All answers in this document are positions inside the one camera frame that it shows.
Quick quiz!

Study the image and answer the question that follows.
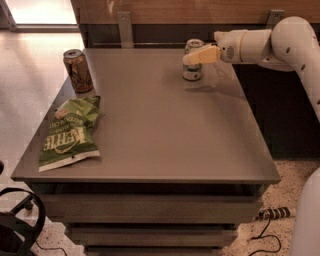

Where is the wooden wall shelf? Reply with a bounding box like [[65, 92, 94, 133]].
[[71, 0, 320, 24]]

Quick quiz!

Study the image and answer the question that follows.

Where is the metal wall bracket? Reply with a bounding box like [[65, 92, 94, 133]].
[[266, 9, 285, 29], [117, 12, 134, 49]]

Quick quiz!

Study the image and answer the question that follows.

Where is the green jalapeno chip bag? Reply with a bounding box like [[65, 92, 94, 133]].
[[39, 95, 100, 172]]

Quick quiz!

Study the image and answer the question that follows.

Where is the black white power strip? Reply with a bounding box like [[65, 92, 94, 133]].
[[255, 207, 296, 220]]

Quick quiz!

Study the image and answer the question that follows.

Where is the white green 7up can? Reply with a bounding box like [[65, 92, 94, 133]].
[[182, 39, 204, 81]]

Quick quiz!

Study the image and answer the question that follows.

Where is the right metal wall bracket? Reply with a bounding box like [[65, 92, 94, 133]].
[[266, 9, 285, 29]]

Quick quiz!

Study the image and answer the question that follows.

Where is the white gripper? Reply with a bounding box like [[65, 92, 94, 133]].
[[183, 30, 247, 65]]

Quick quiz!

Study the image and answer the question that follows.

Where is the black office chair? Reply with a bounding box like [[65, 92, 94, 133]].
[[0, 187, 46, 256]]

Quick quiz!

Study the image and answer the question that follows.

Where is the black power cable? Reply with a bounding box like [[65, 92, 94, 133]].
[[247, 217, 283, 256]]

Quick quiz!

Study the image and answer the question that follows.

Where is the brown gold soda can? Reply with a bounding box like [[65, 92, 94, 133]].
[[63, 49, 93, 93]]

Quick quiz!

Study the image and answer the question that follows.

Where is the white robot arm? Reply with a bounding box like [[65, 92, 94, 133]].
[[183, 16, 320, 256]]

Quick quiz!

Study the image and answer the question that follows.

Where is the left metal wall bracket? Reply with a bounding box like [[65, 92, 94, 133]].
[[117, 12, 134, 49]]

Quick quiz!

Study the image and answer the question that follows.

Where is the grey drawer cabinet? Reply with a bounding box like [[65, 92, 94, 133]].
[[13, 49, 280, 256]]

